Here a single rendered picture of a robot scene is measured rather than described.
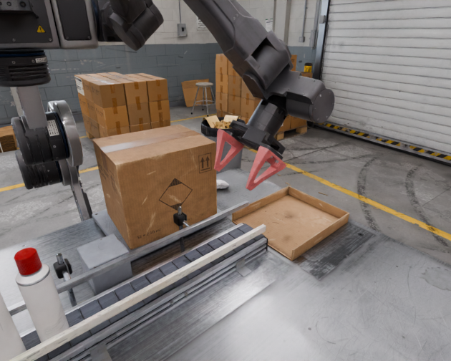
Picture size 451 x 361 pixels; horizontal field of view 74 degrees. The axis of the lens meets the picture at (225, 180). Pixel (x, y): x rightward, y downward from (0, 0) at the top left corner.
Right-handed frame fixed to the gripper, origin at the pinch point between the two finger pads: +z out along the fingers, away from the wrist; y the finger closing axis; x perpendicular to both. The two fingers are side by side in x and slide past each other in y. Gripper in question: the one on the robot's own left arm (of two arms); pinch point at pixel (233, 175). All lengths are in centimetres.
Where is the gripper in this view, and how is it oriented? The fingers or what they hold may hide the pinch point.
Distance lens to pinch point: 56.6
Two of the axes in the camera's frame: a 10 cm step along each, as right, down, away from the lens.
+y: 6.0, 3.7, -7.1
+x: 6.1, 3.6, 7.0
